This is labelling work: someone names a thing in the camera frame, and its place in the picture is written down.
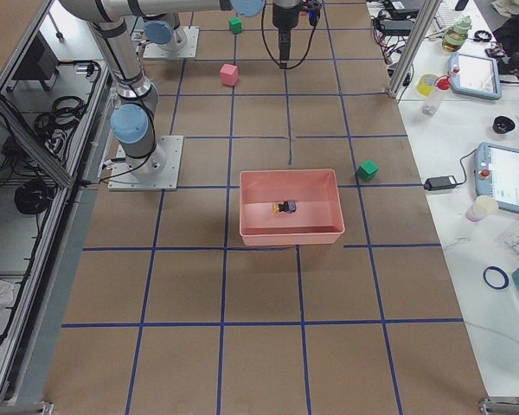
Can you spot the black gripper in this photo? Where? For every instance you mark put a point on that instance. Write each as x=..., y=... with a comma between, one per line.
x=284, y=15

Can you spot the yellow black push button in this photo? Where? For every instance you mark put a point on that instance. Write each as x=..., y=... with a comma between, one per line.
x=288, y=207

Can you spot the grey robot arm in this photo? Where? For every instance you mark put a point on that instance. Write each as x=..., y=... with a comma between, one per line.
x=133, y=124
x=165, y=30

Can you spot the green cube far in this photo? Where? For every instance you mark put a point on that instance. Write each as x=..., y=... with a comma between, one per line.
x=235, y=25

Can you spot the pink cube centre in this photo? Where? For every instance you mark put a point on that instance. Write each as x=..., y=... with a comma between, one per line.
x=229, y=75

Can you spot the yellow tape roll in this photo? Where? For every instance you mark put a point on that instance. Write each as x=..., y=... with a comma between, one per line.
x=426, y=84

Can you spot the green cube near bin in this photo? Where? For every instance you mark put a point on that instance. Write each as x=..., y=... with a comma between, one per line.
x=367, y=170

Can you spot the clear squeeze bottle red cap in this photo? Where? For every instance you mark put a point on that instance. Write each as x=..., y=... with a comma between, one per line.
x=440, y=90

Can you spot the green tea bottle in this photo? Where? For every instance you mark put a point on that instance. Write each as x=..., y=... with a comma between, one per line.
x=456, y=35

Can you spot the pink plastic bin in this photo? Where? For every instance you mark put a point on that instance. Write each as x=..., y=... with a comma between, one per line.
x=317, y=220

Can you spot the far teach pendant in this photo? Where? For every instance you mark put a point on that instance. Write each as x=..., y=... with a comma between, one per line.
x=475, y=76

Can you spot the teach pendant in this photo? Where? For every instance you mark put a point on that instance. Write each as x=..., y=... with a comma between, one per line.
x=496, y=174
x=475, y=76

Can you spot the black power adapter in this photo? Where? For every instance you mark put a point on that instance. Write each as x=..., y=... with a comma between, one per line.
x=437, y=183

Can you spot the black bowl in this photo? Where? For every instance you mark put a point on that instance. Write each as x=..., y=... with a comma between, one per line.
x=503, y=125

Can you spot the white plastic cup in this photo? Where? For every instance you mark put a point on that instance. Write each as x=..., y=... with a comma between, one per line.
x=481, y=208

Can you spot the near teach pendant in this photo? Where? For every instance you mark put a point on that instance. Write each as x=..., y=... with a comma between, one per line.
x=496, y=174

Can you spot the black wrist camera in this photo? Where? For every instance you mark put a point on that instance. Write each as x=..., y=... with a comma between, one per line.
x=312, y=9

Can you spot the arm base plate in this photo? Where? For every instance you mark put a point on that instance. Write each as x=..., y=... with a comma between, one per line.
x=154, y=52
x=161, y=171

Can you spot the aluminium frame post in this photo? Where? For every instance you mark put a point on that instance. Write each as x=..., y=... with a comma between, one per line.
x=421, y=26

